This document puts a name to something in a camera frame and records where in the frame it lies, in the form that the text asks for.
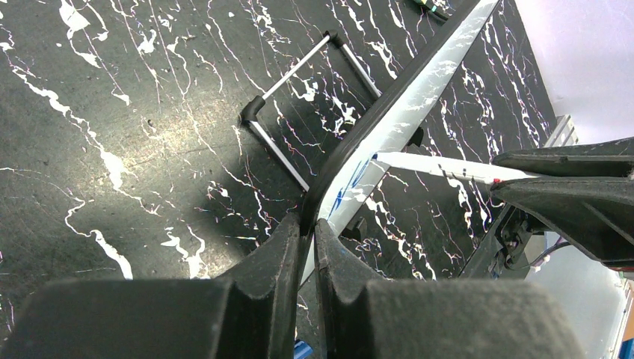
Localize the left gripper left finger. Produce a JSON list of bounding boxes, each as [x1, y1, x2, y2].
[[1, 213, 303, 358]]

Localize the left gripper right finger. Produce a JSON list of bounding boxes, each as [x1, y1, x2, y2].
[[314, 220, 584, 358]]

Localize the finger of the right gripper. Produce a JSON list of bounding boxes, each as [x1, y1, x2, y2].
[[491, 177, 633, 270], [492, 137, 633, 178]]

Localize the blue marker cap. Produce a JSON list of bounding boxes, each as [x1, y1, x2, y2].
[[293, 340, 313, 359]]

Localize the white blue whiteboard marker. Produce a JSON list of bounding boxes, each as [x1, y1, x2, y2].
[[372, 152, 544, 185]]

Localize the white whiteboard black frame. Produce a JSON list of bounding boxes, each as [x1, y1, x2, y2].
[[238, 0, 501, 289]]

